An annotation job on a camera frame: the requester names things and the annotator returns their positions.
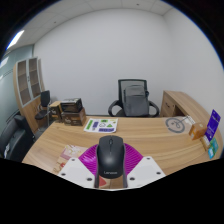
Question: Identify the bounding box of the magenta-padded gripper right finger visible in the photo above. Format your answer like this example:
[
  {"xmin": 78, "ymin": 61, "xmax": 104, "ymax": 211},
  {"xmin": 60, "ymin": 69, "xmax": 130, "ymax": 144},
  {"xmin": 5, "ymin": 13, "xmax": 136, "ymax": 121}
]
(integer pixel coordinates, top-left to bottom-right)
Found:
[{"xmin": 123, "ymin": 142, "xmax": 166, "ymax": 189}]

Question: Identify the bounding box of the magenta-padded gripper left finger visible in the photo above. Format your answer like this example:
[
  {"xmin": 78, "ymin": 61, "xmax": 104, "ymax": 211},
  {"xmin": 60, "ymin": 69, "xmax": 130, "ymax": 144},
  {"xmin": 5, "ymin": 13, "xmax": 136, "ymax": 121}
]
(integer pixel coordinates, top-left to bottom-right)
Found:
[{"xmin": 57, "ymin": 143, "xmax": 101, "ymax": 189}]

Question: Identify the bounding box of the black computer mouse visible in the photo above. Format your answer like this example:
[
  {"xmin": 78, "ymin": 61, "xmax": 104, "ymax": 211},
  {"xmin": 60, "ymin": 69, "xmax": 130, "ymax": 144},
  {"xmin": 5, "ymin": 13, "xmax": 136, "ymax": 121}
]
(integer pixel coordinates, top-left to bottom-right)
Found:
[{"xmin": 95, "ymin": 134, "xmax": 127, "ymax": 179}]

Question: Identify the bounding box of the pink and red printed mouse pad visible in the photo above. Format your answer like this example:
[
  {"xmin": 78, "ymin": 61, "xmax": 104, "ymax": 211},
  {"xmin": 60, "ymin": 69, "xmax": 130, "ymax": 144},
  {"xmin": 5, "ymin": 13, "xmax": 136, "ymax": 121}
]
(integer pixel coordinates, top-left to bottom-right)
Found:
[{"xmin": 52, "ymin": 144, "xmax": 116, "ymax": 190}]

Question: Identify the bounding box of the white sheet with coloured prints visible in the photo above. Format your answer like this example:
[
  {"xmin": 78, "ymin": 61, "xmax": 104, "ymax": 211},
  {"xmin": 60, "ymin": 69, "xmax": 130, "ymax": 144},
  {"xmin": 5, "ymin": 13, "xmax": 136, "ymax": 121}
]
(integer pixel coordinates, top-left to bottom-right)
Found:
[{"xmin": 83, "ymin": 117, "xmax": 119, "ymax": 134}]

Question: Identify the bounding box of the large brown cardboard box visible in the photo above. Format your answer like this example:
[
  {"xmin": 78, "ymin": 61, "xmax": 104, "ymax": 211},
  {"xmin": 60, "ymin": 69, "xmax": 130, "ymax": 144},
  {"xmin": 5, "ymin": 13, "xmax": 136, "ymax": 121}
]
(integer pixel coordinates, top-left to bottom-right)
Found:
[{"xmin": 61, "ymin": 108, "xmax": 88, "ymax": 127}]

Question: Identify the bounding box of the round grey printed mat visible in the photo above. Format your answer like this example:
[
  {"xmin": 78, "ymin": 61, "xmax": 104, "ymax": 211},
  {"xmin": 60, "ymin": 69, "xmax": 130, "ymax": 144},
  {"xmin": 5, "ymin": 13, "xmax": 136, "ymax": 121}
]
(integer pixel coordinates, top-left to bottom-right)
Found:
[{"xmin": 164, "ymin": 116, "xmax": 188, "ymax": 134}]

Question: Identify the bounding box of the small yellow-brown box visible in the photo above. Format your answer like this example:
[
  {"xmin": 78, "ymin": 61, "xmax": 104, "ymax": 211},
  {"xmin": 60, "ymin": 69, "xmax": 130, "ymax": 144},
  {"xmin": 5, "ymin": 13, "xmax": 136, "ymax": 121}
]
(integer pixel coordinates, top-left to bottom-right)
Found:
[{"xmin": 199, "ymin": 136, "xmax": 212, "ymax": 152}]

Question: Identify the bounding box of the orange cardboard box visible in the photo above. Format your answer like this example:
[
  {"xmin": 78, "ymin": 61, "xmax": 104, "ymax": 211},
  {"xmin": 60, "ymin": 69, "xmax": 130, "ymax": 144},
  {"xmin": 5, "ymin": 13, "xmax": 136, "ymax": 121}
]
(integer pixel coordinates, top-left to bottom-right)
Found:
[{"xmin": 188, "ymin": 121, "xmax": 208, "ymax": 141}]

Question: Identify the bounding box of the dark printed box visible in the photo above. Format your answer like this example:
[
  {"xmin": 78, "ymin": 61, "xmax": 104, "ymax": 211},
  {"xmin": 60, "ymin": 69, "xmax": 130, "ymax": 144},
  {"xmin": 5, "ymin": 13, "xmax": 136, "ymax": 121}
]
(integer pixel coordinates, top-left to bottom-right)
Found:
[{"xmin": 60, "ymin": 97, "xmax": 83, "ymax": 113}]

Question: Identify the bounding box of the blue pack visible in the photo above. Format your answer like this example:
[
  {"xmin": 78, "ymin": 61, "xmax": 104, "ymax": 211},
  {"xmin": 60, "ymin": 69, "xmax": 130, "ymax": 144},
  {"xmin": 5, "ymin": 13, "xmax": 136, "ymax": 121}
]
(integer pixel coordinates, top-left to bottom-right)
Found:
[{"xmin": 207, "ymin": 148, "xmax": 216, "ymax": 160}]

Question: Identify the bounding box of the black mesh office chair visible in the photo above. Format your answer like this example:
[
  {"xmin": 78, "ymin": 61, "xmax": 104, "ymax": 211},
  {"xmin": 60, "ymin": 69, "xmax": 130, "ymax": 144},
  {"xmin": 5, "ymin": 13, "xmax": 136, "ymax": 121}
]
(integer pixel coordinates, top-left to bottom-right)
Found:
[{"xmin": 107, "ymin": 78, "xmax": 160, "ymax": 118}]

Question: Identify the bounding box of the grey backpack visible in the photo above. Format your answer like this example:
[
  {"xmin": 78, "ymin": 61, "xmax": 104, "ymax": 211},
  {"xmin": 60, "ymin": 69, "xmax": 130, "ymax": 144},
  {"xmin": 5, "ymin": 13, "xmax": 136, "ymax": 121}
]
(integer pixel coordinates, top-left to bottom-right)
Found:
[{"xmin": 122, "ymin": 84, "xmax": 150, "ymax": 118}]

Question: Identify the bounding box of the black sofa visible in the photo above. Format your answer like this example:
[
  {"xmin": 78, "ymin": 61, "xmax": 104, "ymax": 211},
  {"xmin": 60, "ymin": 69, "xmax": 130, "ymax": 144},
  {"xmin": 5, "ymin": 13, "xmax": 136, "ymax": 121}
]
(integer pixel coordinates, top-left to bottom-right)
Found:
[{"xmin": 0, "ymin": 114, "xmax": 34, "ymax": 163}]

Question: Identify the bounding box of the green pack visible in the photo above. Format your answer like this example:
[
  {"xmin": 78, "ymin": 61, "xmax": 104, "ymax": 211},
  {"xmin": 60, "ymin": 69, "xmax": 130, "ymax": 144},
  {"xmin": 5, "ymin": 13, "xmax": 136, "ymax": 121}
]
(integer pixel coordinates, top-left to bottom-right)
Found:
[{"xmin": 209, "ymin": 137, "xmax": 220, "ymax": 158}]

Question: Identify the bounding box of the wooden side desk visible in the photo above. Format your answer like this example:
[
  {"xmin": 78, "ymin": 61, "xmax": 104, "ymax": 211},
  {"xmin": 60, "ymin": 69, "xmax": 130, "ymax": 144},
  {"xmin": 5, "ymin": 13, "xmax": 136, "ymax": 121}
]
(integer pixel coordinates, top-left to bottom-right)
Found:
[{"xmin": 159, "ymin": 90, "xmax": 214, "ymax": 128}]

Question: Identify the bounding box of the small black visitor chair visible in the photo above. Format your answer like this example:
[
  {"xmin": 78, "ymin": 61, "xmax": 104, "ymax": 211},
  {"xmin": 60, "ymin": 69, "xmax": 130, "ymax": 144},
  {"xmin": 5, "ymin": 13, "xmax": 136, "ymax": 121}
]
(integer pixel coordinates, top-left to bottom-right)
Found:
[{"xmin": 34, "ymin": 89, "xmax": 52, "ymax": 128}]

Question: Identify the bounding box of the purple card package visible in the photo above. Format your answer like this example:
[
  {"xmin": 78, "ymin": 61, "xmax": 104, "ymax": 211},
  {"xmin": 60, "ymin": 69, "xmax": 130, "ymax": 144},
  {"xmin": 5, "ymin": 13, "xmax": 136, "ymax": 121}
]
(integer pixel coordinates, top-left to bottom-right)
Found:
[{"xmin": 204, "ymin": 109, "xmax": 222, "ymax": 142}]

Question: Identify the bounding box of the wooden shelf unit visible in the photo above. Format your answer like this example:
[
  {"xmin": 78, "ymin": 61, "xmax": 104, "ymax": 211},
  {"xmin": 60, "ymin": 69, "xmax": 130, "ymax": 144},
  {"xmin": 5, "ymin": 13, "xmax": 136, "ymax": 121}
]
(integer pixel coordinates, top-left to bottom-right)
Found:
[{"xmin": 13, "ymin": 57, "xmax": 46, "ymax": 134}]

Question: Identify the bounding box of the ceiling light panel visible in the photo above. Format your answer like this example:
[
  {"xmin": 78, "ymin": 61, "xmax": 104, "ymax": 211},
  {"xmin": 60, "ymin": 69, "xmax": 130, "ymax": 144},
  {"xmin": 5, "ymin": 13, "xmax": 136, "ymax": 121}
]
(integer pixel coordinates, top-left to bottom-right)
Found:
[{"xmin": 6, "ymin": 29, "xmax": 26, "ymax": 51}]

